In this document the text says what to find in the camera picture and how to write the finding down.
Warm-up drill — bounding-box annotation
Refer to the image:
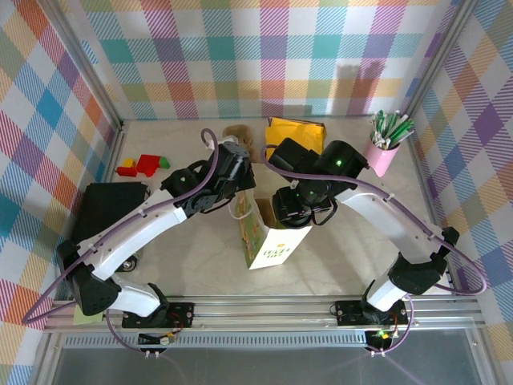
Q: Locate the white paper takeout bag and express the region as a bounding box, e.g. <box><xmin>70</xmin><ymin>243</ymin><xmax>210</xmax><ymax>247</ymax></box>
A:
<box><xmin>228</xmin><ymin>190</ymin><xmax>313</xmax><ymax>270</ymax></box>

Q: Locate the yellow paper envelope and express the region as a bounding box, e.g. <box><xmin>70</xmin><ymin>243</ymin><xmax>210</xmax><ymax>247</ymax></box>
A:
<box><xmin>264</xmin><ymin>115</ymin><xmax>326</xmax><ymax>156</ymax></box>

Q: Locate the pink straw holder cup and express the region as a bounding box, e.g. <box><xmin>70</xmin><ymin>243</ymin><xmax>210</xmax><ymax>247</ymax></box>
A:
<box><xmin>362</xmin><ymin>134</ymin><xmax>402</xmax><ymax>178</ymax></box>

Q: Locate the large red toy block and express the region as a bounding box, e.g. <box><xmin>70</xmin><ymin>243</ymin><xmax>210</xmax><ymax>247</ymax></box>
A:
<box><xmin>135</xmin><ymin>154</ymin><xmax>162</xmax><ymax>178</ymax></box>

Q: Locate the plaid backdrop cloth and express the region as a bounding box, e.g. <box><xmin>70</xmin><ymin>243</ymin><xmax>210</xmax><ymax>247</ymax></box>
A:
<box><xmin>0</xmin><ymin>0</ymin><xmax>513</xmax><ymax>385</ymax></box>

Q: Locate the small circuit board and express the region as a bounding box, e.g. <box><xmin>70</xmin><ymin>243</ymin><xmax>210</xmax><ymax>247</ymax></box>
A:
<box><xmin>138</xmin><ymin>331</ymin><xmax>177</xmax><ymax>347</ymax></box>
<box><xmin>365</xmin><ymin>327</ymin><xmax>396</xmax><ymax>348</ymax></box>

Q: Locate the pale green paper sheet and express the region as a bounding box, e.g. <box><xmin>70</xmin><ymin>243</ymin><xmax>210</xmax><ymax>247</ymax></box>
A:
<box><xmin>71</xmin><ymin>307</ymin><xmax>104</xmax><ymax>326</ymax></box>

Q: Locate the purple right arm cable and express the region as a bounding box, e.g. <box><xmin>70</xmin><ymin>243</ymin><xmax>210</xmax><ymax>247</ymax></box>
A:
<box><xmin>262</xmin><ymin>144</ymin><xmax>489</xmax><ymax>296</ymax></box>

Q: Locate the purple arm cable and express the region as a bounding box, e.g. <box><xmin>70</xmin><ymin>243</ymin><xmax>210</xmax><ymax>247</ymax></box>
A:
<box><xmin>262</xmin><ymin>144</ymin><xmax>489</xmax><ymax>296</ymax></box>
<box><xmin>22</xmin><ymin>128</ymin><xmax>220</xmax><ymax>324</ymax></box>

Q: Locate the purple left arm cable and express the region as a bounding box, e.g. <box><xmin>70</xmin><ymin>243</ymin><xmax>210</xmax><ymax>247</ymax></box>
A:
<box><xmin>22</xmin><ymin>128</ymin><xmax>220</xmax><ymax>324</ymax></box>

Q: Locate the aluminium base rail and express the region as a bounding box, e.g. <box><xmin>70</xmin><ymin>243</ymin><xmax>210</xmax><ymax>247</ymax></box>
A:
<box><xmin>42</xmin><ymin>295</ymin><xmax>484</xmax><ymax>334</ymax></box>

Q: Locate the aluminium frame post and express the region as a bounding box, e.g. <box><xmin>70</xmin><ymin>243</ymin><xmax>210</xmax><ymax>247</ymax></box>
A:
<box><xmin>402</xmin><ymin>0</ymin><xmax>480</xmax><ymax>121</ymax></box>
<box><xmin>46</xmin><ymin>0</ymin><xmax>125</xmax><ymax>132</ymax></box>

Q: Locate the grey perforated cable duct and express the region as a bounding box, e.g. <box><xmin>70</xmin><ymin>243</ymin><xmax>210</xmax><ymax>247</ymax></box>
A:
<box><xmin>63</xmin><ymin>335</ymin><xmax>372</xmax><ymax>351</ymax></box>

